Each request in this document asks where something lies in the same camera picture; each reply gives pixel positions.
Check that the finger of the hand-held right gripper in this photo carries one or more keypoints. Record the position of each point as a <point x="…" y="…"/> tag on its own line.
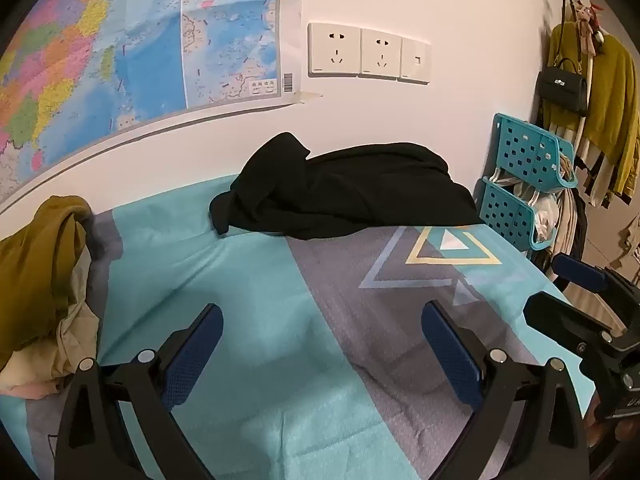
<point x="565" y="320"/>
<point x="580" y="272"/>

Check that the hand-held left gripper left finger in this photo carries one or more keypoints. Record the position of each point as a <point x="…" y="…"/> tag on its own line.
<point x="192" y="355"/>

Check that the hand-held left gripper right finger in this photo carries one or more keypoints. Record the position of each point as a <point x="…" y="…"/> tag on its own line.
<point x="450" y="355"/>

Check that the black coat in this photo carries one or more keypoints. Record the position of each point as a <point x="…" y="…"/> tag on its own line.
<point x="350" y="190"/>

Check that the hanging beige clothes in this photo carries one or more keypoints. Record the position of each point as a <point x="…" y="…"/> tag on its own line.
<point x="565" y="230"/>

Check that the person's right hand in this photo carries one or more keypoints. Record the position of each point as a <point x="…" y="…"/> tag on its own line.
<point x="620" y="430"/>

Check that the teal and grey bed sheet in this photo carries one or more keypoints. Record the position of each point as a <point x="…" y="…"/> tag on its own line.
<point x="240" y="300"/>

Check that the teal plastic basket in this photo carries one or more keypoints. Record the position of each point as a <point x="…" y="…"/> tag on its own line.
<point x="505" y="212"/>
<point x="525" y="150"/>

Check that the hanging striped cloth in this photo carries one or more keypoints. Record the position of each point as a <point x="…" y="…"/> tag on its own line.
<point x="592" y="160"/>

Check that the cream garment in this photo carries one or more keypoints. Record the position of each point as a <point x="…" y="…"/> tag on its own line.
<point x="60" y="350"/>

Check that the pink garment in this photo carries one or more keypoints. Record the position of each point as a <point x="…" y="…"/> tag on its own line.
<point x="30" y="391"/>

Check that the hanging olive sweater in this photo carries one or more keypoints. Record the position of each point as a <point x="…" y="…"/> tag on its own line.
<point x="612" y="105"/>

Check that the olive garment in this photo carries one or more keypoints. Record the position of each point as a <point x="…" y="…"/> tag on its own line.
<point x="35" y="270"/>

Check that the black handbag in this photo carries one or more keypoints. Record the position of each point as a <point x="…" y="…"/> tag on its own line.
<point x="562" y="87"/>

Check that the white wall socket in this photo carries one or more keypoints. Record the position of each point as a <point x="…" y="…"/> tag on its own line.
<point x="334" y="50"/>
<point x="381" y="55"/>

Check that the colourful wall map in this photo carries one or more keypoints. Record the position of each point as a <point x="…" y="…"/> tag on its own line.
<point x="125" y="50"/>

